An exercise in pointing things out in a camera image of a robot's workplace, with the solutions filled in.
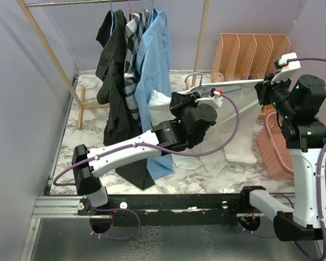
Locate black pinstripe shirt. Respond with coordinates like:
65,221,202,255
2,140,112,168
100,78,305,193
95,9,156,190

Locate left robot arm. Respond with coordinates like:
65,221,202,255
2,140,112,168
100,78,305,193
72,89,223,215

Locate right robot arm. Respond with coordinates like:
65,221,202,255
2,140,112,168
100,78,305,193
239,74,326,241

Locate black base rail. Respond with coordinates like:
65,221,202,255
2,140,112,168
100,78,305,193
78,193,254,226

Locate orange file organizer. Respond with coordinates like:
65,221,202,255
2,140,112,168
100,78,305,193
210,33,291,83

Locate pink laundry basket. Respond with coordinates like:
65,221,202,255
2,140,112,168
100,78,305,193
256,111,326,181

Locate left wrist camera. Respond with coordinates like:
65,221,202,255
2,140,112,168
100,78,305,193
196,88,224,109

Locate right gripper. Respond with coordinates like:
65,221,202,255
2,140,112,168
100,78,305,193
258,71,298,119

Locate white shirt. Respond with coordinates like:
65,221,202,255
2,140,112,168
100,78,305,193
147,78,266,177

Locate grey plaid shirt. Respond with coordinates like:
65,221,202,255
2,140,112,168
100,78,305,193
124,8,150,127

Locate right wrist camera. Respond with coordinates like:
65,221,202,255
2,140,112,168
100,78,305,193
271,52,301,84

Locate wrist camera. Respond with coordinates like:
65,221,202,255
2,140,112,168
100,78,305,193
271,52,301,84
196,88,224,109

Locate blue wire hanger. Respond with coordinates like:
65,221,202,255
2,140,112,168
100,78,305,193
184,73,207,92

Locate light blue shirt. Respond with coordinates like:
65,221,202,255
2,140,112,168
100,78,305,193
134,8,174,181

